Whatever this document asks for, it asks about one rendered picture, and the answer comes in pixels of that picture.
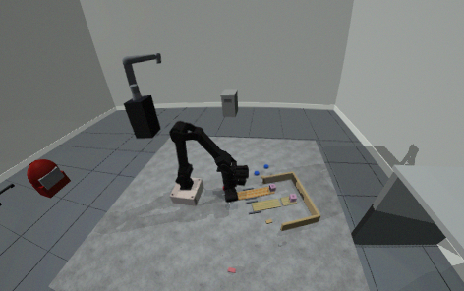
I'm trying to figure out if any tan strip with orange dots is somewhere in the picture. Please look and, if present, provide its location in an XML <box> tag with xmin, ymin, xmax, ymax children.
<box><xmin>237</xmin><ymin>187</ymin><xmax>270</xmax><ymax>201</ymax></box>

